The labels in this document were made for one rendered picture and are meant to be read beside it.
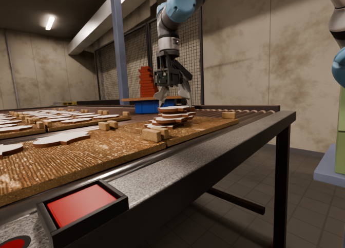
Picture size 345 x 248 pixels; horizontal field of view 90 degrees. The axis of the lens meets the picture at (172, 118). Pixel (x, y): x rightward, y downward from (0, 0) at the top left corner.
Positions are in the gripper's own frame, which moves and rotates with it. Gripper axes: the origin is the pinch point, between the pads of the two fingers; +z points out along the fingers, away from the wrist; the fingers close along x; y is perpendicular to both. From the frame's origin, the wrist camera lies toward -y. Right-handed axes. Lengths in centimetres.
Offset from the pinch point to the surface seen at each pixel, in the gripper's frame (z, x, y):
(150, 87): -13, -67, -50
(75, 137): 5.1, -8.0, 33.7
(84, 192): 6.8, 19.2, 43.2
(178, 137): 6.1, 13.9, 16.7
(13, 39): -260, -916, -108
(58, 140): 5.1, -8.4, 37.6
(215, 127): 6.4, 15.6, -1.3
